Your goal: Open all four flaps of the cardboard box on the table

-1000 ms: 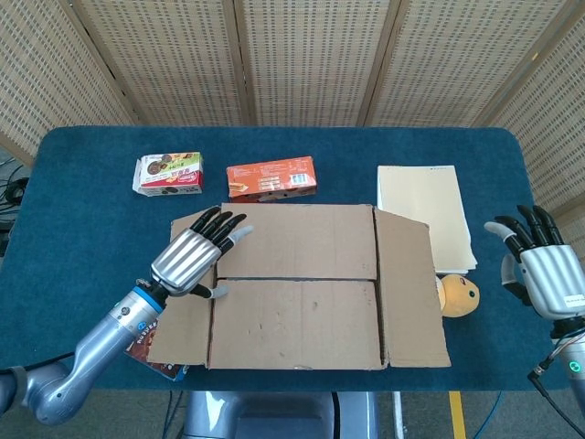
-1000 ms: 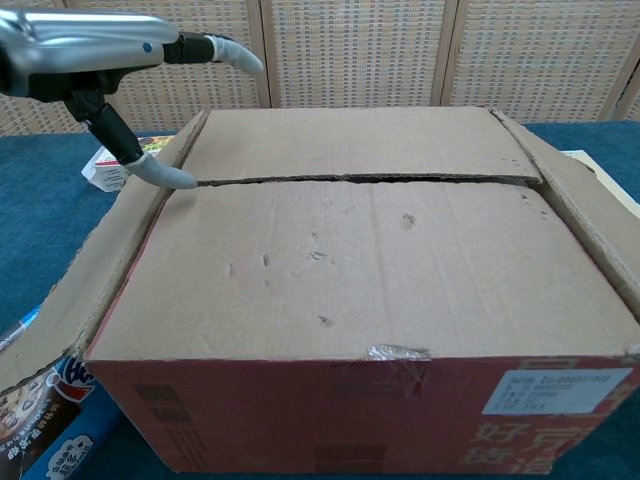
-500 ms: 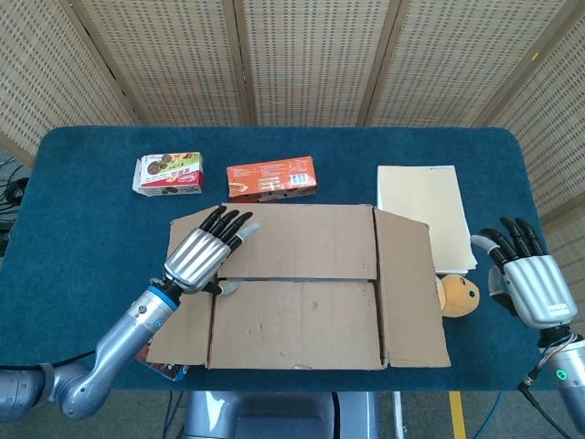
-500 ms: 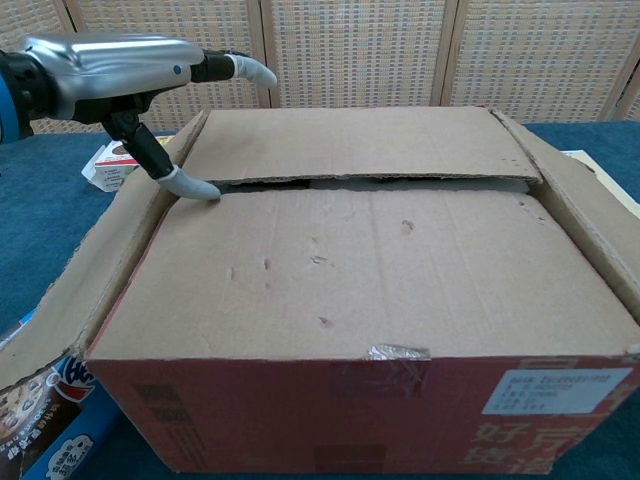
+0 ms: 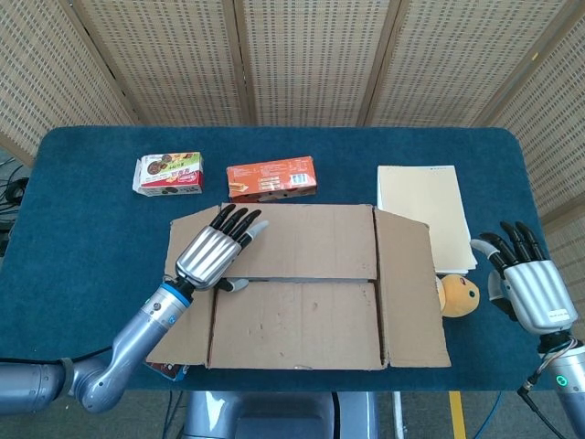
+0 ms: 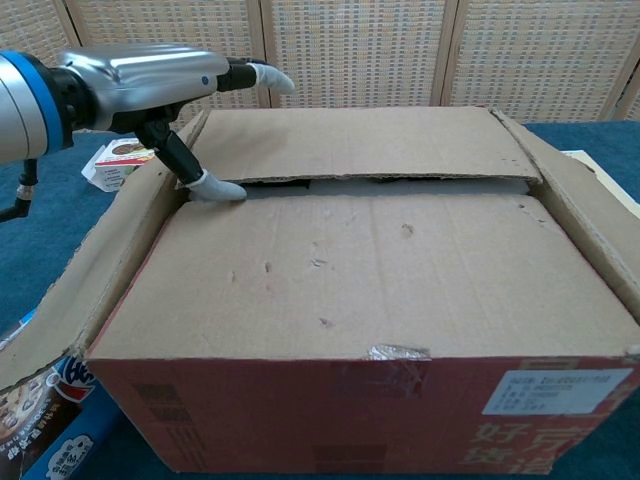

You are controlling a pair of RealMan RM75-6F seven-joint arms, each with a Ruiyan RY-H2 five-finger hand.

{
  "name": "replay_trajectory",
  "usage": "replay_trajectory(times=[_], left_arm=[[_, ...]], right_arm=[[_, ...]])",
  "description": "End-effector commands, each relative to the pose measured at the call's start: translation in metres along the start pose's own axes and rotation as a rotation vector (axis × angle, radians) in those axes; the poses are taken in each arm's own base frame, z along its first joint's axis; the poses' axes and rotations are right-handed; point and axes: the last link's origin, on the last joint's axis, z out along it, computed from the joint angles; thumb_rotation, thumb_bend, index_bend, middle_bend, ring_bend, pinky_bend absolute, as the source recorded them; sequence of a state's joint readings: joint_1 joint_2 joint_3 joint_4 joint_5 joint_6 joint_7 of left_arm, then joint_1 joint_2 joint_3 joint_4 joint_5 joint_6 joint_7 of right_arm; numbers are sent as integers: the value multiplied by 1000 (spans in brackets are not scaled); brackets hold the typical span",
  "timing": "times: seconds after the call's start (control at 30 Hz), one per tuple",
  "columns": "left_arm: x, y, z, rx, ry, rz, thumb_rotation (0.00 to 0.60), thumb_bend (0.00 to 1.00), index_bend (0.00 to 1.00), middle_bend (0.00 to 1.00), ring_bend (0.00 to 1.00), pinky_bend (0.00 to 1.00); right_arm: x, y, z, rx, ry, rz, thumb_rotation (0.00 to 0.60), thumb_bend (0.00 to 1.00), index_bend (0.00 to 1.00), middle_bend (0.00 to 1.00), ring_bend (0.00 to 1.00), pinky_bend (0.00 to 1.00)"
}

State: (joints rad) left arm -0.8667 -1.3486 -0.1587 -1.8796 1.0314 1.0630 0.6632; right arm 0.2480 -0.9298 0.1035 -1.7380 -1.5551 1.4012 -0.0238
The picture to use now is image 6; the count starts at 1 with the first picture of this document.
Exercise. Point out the white cookie box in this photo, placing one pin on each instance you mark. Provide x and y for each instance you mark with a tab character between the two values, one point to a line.
112	172

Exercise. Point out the blue table cloth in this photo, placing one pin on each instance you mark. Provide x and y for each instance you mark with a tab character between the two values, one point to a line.
50	250

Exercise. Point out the large brown cardboard box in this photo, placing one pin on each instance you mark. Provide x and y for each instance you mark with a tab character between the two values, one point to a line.
375	275

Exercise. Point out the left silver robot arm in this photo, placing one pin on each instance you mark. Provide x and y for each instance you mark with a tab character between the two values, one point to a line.
20	110

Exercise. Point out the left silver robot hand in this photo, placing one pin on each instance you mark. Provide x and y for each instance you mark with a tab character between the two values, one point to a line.
150	75

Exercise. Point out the beige paper notepad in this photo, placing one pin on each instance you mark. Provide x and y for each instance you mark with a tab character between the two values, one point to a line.
615	180

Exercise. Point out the blue chocolate chip cookie box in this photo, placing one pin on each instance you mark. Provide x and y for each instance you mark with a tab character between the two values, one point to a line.
60	440

